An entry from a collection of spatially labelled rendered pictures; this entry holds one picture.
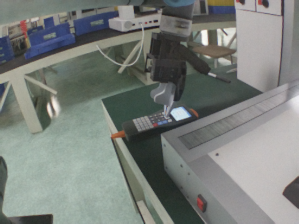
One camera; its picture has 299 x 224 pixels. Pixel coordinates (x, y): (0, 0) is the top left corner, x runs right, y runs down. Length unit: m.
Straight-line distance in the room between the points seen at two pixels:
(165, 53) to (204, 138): 0.22
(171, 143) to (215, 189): 0.13
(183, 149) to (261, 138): 0.15
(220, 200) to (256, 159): 0.10
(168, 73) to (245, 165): 0.29
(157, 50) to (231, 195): 0.36
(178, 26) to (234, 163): 0.31
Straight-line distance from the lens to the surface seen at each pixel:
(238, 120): 0.44
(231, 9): 4.14
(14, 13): 0.31
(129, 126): 0.58
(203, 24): 2.55
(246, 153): 0.37
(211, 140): 0.39
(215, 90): 0.79
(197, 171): 0.33
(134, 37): 2.18
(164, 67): 0.51
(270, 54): 0.76
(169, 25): 0.50
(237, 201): 0.30
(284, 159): 0.37
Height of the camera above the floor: 1.10
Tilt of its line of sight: 30 degrees down
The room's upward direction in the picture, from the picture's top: 8 degrees counter-clockwise
